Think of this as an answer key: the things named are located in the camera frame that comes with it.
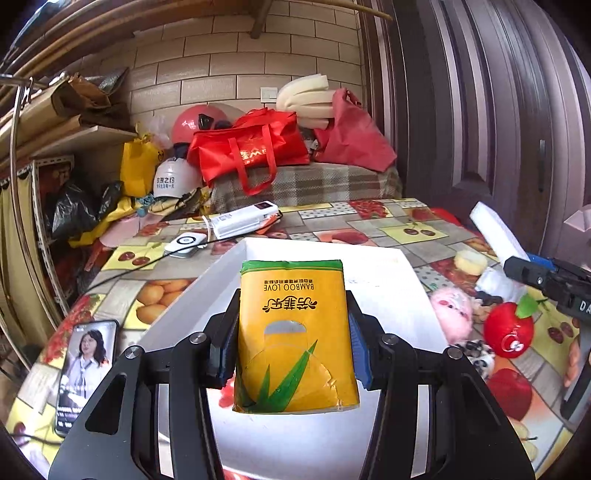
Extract black plastic bag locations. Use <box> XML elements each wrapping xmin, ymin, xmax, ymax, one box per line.
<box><xmin>51</xmin><ymin>180</ymin><xmax>123</xmax><ymax>241</ymax></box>

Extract black smartphone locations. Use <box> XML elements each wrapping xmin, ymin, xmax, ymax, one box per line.
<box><xmin>54</xmin><ymin>318</ymin><xmax>120</xmax><ymax>438</ymax></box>

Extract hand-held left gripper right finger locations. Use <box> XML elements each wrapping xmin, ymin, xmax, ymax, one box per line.
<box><xmin>346</xmin><ymin>290</ymin><xmax>537</xmax><ymax>480</ymax></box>

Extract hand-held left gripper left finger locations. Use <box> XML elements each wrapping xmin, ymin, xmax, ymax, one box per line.
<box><xmin>48</xmin><ymin>288</ymin><xmax>243</xmax><ymax>480</ymax></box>

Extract brown panelled door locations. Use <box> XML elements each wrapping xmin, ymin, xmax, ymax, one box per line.
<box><xmin>360</xmin><ymin>0</ymin><xmax>591</xmax><ymax>259</ymax></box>

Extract fruit print tablecloth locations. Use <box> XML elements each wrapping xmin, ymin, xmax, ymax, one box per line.
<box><xmin>4</xmin><ymin>198</ymin><xmax>583</xmax><ymax>480</ymax></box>

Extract wooden shelf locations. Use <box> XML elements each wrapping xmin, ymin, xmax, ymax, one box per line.
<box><xmin>0</xmin><ymin>124</ymin><xmax>138</xmax><ymax>171</ymax></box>

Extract red apple plush toy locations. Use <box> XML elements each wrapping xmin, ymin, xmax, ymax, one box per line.
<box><xmin>483</xmin><ymin>295</ymin><xmax>536</xmax><ymax>360</ymax></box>

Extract round cream sponge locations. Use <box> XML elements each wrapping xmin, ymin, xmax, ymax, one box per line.
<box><xmin>455</xmin><ymin>250</ymin><xmax>489</xmax><ymax>276</ymax></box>

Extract pink helmet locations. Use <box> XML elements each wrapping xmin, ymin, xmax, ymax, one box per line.
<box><xmin>172</xmin><ymin>102</ymin><xmax>245</xmax><ymax>145</ymax></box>

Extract panda plush toy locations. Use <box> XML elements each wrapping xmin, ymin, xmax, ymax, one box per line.
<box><xmin>455</xmin><ymin>339</ymin><xmax>497</xmax><ymax>379</ymax></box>

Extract white round charger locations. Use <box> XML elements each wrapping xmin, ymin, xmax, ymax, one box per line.
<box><xmin>165</xmin><ymin>232</ymin><xmax>208</xmax><ymax>258</ymax></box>

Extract white foam block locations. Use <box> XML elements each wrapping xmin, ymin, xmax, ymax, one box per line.
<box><xmin>469</xmin><ymin>202</ymin><xmax>530</xmax><ymax>268</ymax></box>

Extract white helmet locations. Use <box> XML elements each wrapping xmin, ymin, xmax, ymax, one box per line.
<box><xmin>152</xmin><ymin>157</ymin><xmax>204</xmax><ymax>200</ymax></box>

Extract red nonwoven bag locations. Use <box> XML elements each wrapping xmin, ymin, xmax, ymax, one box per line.
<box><xmin>314</xmin><ymin>88</ymin><xmax>398</xmax><ymax>174</ymax></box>

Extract white crumpled cloth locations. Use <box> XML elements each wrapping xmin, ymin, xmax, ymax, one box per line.
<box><xmin>475</xmin><ymin>267</ymin><xmax>525</xmax><ymax>302</ymax></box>

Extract white power bank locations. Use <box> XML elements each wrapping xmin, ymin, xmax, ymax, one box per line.
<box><xmin>210</xmin><ymin>202</ymin><xmax>282</xmax><ymax>240</ymax></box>

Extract yellow shopping bag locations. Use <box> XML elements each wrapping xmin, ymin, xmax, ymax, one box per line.
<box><xmin>121</xmin><ymin>134</ymin><xmax>163</xmax><ymax>198</ymax></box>

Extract yellow tissue pack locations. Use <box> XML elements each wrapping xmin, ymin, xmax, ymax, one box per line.
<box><xmin>231</xmin><ymin>258</ymin><xmax>361</xmax><ymax>414</ymax></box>

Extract plaid cloth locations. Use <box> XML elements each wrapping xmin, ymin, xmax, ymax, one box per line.
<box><xmin>210</xmin><ymin>161</ymin><xmax>403</xmax><ymax>215</ymax></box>

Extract white cardboard box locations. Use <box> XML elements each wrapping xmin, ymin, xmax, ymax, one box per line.
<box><xmin>139</xmin><ymin>236</ymin><xmax>451</xmax><ymax>480</ymax></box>

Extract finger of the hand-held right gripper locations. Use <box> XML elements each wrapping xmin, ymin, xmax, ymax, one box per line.
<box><xmin>526</xmin><ymin>252</ymin><xmax>561</xmax><ymax>273</ymax></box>
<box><xmin>503</xmin><ymin>257</ymin><xmax>557</xmax><ymax>298</ymax></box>

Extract brown paper bags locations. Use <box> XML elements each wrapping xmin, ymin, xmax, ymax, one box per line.
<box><xmin>51</xmin><ymin>74</ymin><xmax>132</xmax><ymax>130</ymax></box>

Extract cream foam sheet stack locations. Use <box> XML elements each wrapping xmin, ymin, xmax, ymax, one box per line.
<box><xmin>276</xmin><ymin>75</ymin><xmax>340</xmax><ymax>131</ymax></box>

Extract pink plush toy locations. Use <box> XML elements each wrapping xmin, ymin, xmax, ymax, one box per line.
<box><xmin>429</xmin><ymin>287</ymin><xmax>474</xmax><ymax>346</ymax></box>

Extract red tote bag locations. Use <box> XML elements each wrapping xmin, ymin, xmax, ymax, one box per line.
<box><xmin>186</xmin><ymin>107</ymin><xmax>311</xmax><ymax>197</ymax></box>

